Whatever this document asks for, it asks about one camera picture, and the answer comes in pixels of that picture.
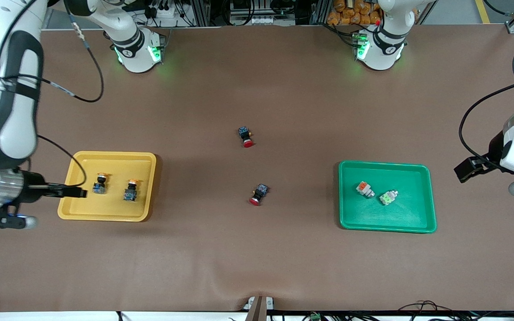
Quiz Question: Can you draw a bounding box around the aluminium frame post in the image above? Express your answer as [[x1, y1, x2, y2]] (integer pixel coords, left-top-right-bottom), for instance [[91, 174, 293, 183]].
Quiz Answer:
[[188, 0, 213, 27], [311, 0, 331, 25]]

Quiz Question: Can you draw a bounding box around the green button with orange block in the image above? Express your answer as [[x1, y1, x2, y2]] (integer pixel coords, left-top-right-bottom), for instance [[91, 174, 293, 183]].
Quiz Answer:
[[356, 181, 376, 198]]

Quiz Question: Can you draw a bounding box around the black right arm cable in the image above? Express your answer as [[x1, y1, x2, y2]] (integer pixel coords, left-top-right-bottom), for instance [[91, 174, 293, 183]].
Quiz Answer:
[[0, 0, 104, 197]]

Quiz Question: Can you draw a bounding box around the brown table mat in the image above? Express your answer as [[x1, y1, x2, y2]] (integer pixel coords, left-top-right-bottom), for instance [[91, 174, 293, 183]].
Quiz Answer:
[[0, 25, 514, 313]]

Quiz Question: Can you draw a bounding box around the red push button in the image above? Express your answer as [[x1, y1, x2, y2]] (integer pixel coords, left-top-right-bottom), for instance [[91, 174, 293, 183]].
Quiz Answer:
[[238, 127, 254, 148], [249, 183, 269, 206]]

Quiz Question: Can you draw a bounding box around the yellow plastic tray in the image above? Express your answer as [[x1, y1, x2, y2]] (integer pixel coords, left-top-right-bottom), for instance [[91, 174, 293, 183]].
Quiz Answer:
[[58, 151, 157, 222]]

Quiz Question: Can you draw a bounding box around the black cable bundle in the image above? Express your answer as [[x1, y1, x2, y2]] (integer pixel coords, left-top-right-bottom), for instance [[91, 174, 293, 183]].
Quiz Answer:
[[395, 301, 514, 321]]

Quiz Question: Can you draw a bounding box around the green plastic tray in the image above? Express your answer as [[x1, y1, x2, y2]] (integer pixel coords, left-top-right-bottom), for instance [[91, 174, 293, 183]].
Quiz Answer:
[[338, 160, 437, 234]]

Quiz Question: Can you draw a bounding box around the white power strip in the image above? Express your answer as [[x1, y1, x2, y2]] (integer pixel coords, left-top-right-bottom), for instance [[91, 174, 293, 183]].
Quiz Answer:
[[148, 4, 182, 21]]

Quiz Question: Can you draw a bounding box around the pile of orange items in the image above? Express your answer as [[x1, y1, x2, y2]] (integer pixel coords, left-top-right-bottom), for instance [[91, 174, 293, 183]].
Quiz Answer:
[[327, 0, 381, 25]]

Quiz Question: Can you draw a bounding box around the yellow push button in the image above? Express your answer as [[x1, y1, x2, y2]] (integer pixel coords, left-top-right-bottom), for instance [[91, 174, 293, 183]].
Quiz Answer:
[[123, 179, 142, 202], [92, 172, 112, 195]]

